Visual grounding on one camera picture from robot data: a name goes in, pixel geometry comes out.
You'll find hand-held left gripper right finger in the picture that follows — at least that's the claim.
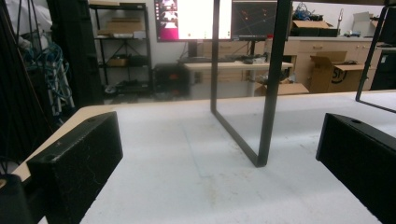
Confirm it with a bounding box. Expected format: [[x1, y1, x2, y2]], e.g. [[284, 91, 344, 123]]
[[316, 112, 396, 224]]

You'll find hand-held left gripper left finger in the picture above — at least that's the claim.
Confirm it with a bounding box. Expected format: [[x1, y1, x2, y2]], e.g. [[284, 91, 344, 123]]
[[26, 111, 124, 224]]

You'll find open cardboard box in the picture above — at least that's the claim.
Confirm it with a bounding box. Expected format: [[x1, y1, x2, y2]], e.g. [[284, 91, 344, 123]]
[[306, 50, 376, 94]]

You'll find flat cardboard box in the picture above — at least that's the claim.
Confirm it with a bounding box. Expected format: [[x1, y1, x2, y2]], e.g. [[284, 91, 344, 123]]
[[254, 81, 310, 97]]

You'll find wooden cabinet counter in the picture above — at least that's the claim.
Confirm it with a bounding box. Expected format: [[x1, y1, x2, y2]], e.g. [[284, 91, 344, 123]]
[[199, 35, 387, 91]]

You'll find black metal shelf rack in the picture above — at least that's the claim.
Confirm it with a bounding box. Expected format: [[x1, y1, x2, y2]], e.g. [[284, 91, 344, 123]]
[[88, 2, 153, 96]]

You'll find black computer case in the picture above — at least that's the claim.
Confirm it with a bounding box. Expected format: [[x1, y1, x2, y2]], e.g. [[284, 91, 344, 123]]
[[152, 63, 191, 94]]

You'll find cardboard box with black bins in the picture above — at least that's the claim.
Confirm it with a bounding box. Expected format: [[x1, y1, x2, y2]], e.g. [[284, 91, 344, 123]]
[[290, 20, 340, 38]]

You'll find light wooden desk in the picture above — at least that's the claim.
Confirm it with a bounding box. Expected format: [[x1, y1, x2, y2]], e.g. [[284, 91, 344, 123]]
[[182, 61, 294, 97]]

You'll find dark computer monitor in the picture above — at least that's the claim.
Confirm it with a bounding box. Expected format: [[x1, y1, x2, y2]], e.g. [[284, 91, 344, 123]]
[[231, 0, 278, 41]]

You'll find bright computer monitor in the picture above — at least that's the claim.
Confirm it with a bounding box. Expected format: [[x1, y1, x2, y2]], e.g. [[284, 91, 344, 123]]
[[153, 0, 233, 43]]

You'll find bundle of blue cables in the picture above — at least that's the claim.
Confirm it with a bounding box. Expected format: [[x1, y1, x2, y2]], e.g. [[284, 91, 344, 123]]
[[22, 41, 76, 118]]

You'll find black metal frame stand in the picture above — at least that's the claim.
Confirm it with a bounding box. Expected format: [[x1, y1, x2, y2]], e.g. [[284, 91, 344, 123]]
[[210, 0, 292, 168], [355, 4, 396, 114]]

